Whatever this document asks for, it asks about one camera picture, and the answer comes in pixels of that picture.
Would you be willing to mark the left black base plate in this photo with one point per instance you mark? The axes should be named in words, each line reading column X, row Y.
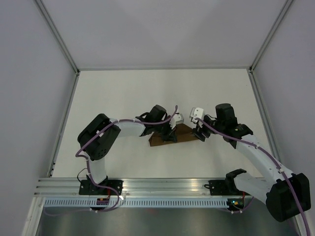
column 113, row 187

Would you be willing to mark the aluminium frame post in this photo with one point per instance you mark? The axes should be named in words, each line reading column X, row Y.
column 271, row 33
column 56, row 34

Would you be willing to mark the white slotted cable duct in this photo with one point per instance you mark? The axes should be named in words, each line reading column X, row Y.
column 138, row 202

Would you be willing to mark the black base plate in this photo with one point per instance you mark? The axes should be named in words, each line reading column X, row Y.
column 113, row 187
column 218, row 187

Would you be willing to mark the brown cloth napkin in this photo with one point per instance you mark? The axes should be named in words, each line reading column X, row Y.
column 183, row 132

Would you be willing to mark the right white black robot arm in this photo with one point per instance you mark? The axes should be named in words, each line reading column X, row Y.
column 284, row 193

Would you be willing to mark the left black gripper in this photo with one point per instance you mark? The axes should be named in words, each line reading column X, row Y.
column 170, row 135

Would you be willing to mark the left aluminium frame post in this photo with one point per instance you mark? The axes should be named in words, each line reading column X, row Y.
column 56, row 34

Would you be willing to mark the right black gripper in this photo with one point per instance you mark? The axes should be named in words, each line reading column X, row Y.
column 201, row 129

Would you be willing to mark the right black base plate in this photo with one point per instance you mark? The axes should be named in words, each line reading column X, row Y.
column 218, row 187

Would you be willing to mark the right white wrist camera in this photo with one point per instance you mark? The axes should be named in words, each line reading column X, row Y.
column 196, row 114

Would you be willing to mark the aluminium mounting rail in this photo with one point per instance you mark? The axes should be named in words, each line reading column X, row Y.
column 132, row 187

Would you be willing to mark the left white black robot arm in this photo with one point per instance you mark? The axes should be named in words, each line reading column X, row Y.
column 99, row 136

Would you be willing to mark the right aluminium frame post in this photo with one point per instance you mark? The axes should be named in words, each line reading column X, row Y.
column 271, row 33

